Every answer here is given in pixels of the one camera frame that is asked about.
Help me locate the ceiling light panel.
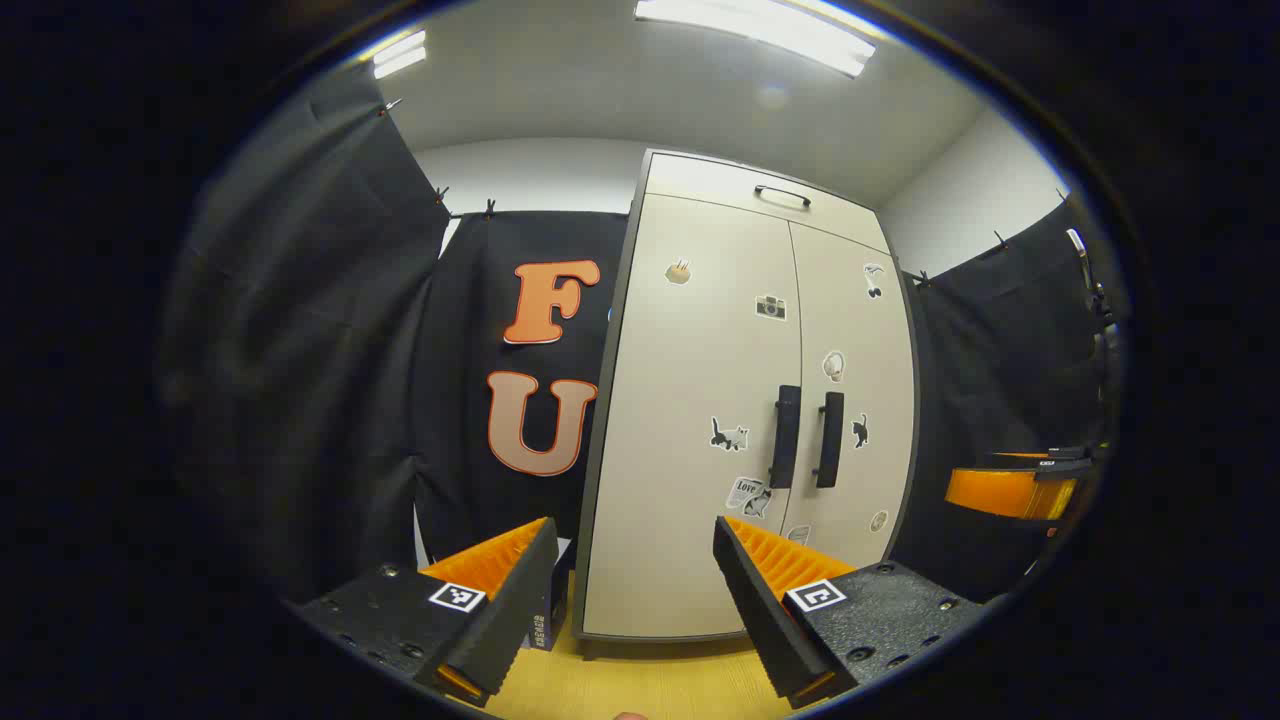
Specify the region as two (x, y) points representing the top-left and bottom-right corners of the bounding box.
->
(634, 0), (879, 79)
(370, 30), (429, 81)

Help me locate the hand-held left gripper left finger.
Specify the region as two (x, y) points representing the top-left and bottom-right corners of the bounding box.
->
(290, 516), (561, 709)

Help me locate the beige cabinet door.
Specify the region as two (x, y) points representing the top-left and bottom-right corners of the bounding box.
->
(780, 222), (917, 571)
(583, 192), (803, 641)

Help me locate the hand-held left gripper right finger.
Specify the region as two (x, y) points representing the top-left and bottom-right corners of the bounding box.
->
(712, 516), (991, 711)

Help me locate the black backdrop cloth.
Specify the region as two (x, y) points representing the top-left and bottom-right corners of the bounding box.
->
(160, 60), (1113, 606)

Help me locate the beige double-door shoe cabinet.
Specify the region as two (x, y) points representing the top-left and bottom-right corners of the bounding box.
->
(572, 148), (921, 646)

